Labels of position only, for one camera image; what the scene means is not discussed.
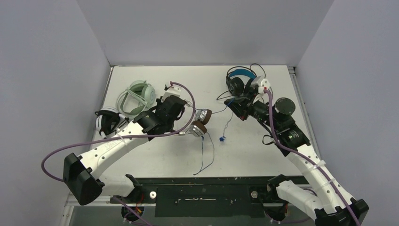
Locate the brown headphones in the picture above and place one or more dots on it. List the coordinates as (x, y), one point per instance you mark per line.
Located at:
(197, 127)

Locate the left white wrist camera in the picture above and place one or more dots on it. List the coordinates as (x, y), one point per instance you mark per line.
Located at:
(171, 90)

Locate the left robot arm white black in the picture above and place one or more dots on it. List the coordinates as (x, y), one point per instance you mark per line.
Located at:
(83, 174)

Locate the white black headphones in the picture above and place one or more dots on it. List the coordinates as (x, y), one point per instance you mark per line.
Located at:
(108, 120)

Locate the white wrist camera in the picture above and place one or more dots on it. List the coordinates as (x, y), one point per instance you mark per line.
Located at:
(171, 90)
(260, 84)

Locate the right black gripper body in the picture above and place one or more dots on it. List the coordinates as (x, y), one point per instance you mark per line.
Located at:
(240, 108)

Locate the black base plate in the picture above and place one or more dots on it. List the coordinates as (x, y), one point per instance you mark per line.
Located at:
(204, 197)

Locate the black blue headphones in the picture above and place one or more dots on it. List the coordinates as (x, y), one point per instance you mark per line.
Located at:
(234, 82)

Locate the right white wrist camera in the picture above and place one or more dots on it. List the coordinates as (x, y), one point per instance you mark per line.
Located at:
(260, 84)

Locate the aluminium frame rail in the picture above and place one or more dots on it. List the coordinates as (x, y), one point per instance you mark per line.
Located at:
(291, 70)

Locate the mint green headphones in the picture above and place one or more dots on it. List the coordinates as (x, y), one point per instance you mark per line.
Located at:
(142, 92)

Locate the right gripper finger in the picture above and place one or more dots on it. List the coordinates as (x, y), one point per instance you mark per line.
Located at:
(250, 94)
(238, 109)

